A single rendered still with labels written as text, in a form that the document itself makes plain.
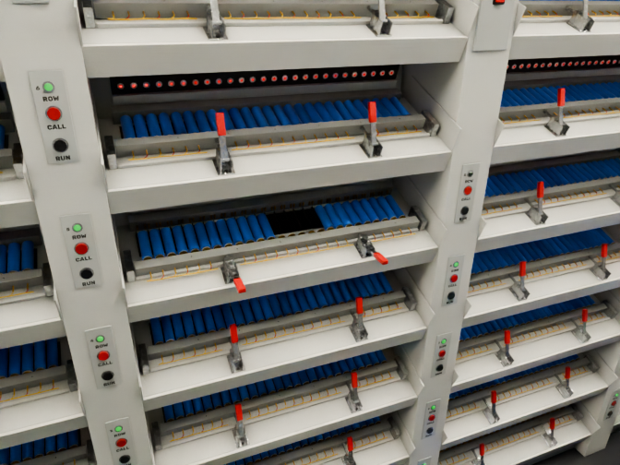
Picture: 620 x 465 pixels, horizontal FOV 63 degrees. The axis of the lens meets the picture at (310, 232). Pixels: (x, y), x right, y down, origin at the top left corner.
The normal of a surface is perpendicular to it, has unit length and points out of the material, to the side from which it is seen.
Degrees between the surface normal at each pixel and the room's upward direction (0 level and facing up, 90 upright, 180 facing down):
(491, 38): 90
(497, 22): 90
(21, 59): 90
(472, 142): 90
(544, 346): 21
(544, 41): 111
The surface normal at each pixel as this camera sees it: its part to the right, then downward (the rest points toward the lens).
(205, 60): 0.35, 0.70
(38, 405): 0.14, -0.70
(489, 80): 0.37, 0.40
